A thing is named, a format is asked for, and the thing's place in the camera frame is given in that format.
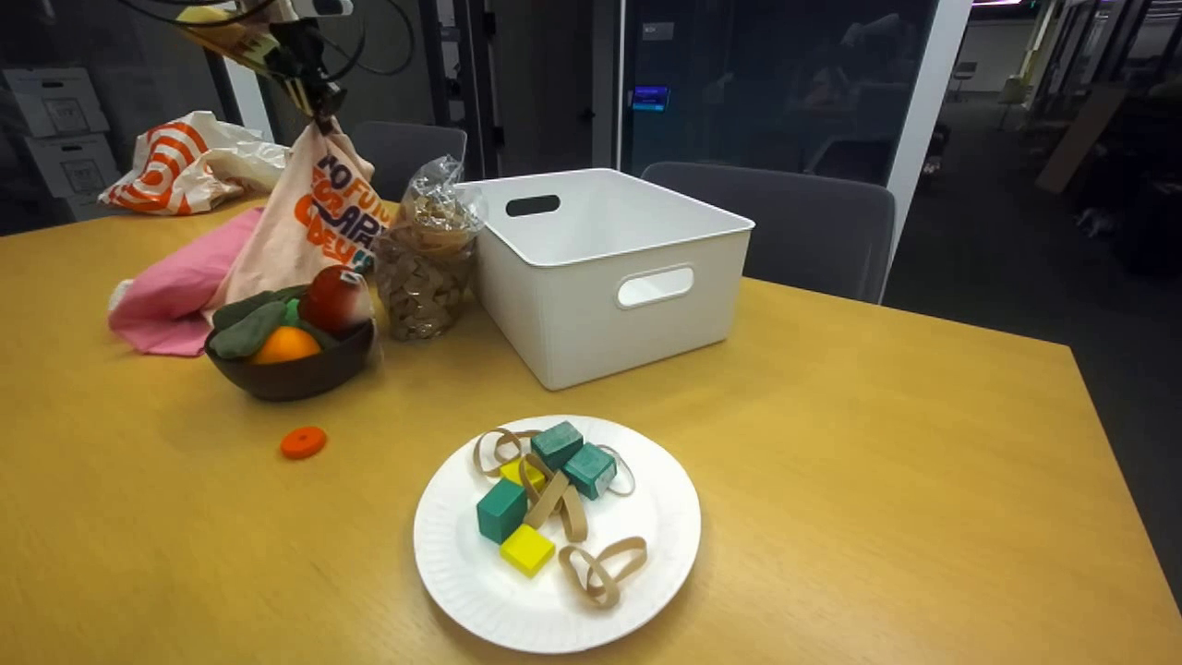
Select white plastic basket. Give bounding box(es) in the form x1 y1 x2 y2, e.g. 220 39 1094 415
450 166 756 392

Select beige cloth orange print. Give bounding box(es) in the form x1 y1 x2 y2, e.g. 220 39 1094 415
220 116 393 309

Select dark green plush vegetable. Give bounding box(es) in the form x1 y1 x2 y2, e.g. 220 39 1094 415
205 288 298 365

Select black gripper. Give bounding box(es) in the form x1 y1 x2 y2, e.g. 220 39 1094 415
244 17 353 126

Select dark brown bowl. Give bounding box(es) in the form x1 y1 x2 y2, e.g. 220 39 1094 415
205 309 376 405

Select grey office chair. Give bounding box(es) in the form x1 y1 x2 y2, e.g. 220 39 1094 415
641 160 898 304
346 120 472 204

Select white storage box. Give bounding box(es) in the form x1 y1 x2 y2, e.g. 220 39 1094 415
23 126 127 208
0 67 112 142

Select pale thin rubber band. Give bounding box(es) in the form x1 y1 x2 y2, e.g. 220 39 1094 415
596 438 641 499

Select white paper plate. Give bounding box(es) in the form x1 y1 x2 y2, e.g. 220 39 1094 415
410 410 706 656

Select tan rubber band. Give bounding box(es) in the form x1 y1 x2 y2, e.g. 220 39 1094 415
488 425 543 464
471 430 526 479
584 533 649 587
553 544 626 613

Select yellow wooden block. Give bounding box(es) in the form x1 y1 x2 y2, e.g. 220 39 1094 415
497 456 552 496
500 522 557 580

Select red toy apple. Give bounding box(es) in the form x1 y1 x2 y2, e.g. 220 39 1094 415
302 262 373 335

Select small orange disc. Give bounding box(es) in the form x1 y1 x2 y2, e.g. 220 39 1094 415
279 420 332 464

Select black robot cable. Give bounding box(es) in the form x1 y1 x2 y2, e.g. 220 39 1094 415
122 0 418 90

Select teal wooden block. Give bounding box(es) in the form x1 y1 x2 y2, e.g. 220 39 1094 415
472 478 534 548
557 438 621 504
530 416 587 472

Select blue lit display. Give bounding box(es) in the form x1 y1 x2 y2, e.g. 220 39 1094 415
626 85 675 120

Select clear bag brown snacks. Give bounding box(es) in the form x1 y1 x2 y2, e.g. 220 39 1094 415
373 154 483 347

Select orange white plastic bag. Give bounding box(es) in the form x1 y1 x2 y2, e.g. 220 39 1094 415
95 108 297 223

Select orange toy fruit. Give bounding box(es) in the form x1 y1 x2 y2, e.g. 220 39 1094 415
250 320 327 368

